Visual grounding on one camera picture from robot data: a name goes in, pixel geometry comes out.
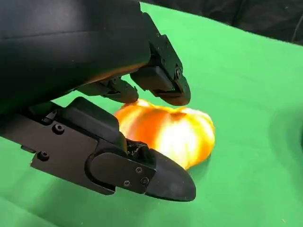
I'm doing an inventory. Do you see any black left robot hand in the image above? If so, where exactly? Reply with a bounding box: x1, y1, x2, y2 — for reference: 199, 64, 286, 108
0, 0, 197, 202

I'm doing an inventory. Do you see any green table cloth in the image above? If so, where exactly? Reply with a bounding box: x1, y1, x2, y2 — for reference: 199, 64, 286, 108
0, 1, 303, 227

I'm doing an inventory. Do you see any black curtain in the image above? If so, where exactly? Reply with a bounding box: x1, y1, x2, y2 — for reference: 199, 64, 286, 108
139, 0, 303, 47

